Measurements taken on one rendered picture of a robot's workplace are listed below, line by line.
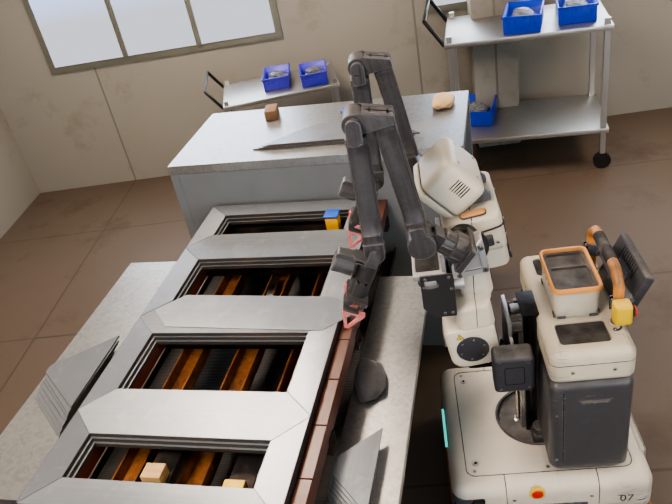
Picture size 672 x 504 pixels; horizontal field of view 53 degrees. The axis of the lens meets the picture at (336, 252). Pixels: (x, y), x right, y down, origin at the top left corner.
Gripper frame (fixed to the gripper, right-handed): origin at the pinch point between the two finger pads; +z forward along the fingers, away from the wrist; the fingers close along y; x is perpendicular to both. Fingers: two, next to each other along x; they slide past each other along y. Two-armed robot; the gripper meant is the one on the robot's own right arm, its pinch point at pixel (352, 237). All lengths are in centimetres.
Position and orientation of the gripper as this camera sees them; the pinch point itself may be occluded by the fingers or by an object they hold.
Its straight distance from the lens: 236.5
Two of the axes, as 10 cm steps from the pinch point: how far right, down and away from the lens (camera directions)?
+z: -3.0, 7.9, 5.4
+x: 9.5, 2.7, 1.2
